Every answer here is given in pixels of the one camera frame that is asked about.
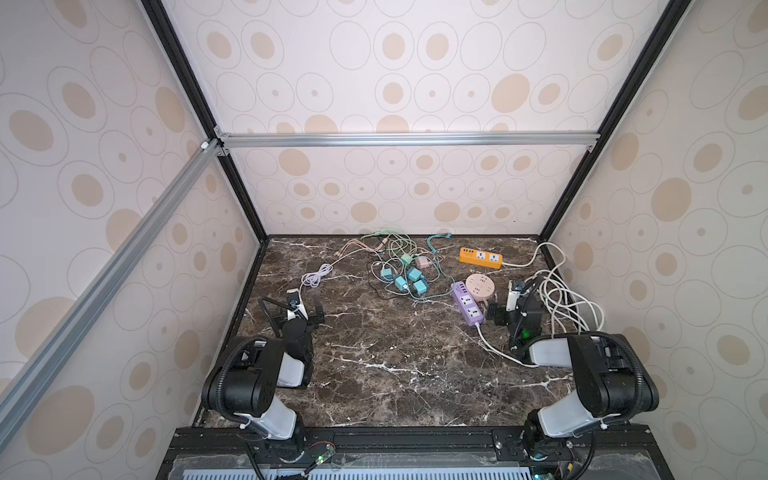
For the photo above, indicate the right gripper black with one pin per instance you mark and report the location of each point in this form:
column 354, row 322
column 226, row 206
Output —
column 501, row 315

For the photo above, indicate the orange power strip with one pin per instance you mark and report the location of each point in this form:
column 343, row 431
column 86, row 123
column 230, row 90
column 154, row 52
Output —
column 480, row 258

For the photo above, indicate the round pink power strip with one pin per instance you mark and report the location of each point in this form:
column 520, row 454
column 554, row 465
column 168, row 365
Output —
column 480, row 286

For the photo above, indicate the back aluminium rail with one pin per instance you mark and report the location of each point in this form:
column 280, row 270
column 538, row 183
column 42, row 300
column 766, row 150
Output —
column 428, row 139

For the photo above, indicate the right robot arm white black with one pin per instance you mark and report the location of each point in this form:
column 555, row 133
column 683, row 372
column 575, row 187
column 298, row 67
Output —
column 612, row 385

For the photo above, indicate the purple power strip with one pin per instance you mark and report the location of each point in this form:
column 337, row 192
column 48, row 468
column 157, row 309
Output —
column 468, row 307

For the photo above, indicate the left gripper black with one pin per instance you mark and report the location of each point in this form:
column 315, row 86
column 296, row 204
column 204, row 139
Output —
column 310, row 315

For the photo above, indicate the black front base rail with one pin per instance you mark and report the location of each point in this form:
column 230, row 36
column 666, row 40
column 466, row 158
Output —
column 620, row 452

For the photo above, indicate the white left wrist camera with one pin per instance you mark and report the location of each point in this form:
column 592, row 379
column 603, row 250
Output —
column 296, row 307

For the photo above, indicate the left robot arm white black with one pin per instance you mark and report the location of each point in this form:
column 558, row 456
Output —
column 242, row 385

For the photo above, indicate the aluminium rail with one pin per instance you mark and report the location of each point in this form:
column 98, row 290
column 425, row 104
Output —
column 428, row 139
column 40, row 371

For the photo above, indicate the left aluminium rail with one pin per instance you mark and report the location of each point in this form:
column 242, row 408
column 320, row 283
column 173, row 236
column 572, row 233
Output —
column 40, row 371

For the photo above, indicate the pink plug adapter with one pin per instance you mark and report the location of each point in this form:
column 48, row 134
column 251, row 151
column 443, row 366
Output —
column 422, row 262

